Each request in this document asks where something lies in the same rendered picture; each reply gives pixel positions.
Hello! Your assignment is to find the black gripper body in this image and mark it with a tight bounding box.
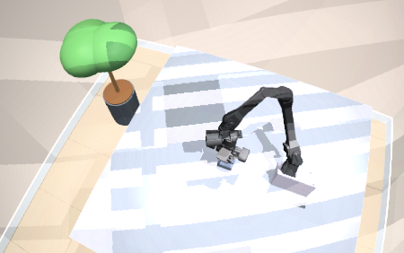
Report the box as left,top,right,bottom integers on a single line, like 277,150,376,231
209,142,250,162

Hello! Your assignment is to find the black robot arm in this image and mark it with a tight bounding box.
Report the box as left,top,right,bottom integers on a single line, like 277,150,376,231
206,86,303,178

